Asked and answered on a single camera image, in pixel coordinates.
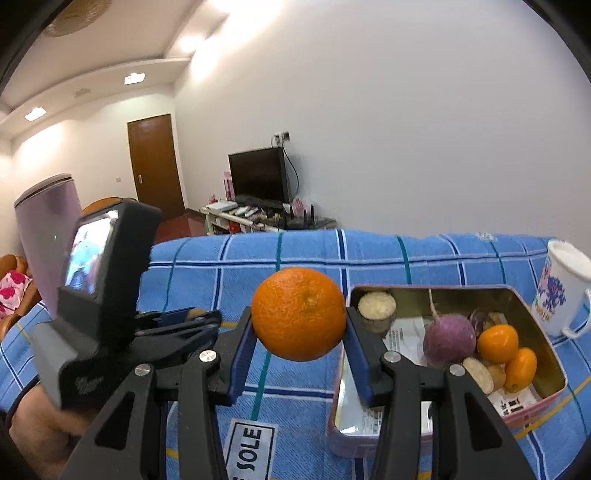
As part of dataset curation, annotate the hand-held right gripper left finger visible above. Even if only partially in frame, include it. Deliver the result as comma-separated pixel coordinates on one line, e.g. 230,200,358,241
58,307,254,480

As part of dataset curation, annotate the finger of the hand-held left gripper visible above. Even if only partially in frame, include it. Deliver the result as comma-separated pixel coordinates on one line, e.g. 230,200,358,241
134,310,195,329
135,311,223,370

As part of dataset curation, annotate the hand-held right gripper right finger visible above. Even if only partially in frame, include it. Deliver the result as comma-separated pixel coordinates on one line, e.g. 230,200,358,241
344,305,525,480

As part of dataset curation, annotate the short cut taro piece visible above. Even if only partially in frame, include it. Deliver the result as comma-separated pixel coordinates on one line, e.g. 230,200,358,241
358,292,398,334

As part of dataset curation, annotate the large orange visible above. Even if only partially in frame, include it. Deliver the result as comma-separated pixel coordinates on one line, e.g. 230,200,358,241
250,268,347,362

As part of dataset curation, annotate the purple radish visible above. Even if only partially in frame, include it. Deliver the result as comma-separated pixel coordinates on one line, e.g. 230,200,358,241
422,288,477,369

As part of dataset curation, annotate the tall striped taro piece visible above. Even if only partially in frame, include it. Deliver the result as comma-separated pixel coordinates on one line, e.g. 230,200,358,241
462,357,496,395

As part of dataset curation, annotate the pink tin box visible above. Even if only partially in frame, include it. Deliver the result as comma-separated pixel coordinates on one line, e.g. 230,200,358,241
327,285,568,459

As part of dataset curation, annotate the round mandarin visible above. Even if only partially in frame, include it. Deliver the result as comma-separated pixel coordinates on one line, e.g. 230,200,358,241
477,324,519,364

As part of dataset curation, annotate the small oval kumquat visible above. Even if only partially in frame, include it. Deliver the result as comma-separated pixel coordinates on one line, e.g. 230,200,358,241
503,347,539,394

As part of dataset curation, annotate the person's left hand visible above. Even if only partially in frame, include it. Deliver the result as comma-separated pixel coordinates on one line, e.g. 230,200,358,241
9,388,93,462

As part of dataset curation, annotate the printed paper sheet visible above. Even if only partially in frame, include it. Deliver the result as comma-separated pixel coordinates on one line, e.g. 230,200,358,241
385,316,539,414

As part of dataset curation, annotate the orange leather armchair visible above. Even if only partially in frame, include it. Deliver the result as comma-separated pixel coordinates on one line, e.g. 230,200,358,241
82,197,134,217

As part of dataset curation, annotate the pink tall cylinder container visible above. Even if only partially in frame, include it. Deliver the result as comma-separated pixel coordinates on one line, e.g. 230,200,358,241
14,173,84,319

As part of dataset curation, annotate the pink flowered cushion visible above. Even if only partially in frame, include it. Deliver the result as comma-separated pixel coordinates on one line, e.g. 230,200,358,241
0,271,31,317

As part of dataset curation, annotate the white television stand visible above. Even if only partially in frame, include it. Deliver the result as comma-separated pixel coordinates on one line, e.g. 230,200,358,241
199,203,338,236

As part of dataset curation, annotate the blue plaid blanket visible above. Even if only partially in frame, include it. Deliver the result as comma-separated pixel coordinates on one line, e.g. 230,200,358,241
0,229,591,480

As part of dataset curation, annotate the brown wooden door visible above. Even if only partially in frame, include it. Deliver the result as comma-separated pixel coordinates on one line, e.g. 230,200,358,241
127,114,186,214

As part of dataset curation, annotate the black television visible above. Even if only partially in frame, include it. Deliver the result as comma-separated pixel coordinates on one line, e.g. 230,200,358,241
228,148,293,204

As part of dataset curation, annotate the white floral mug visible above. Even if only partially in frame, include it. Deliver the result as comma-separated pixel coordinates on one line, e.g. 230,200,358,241
531,239,591,340

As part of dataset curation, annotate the round ceiling lamp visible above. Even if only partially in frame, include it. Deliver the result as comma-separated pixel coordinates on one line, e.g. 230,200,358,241
44,0,114,38

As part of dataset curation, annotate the black power cable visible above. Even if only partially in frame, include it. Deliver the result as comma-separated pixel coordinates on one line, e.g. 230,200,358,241
283,143,301,204

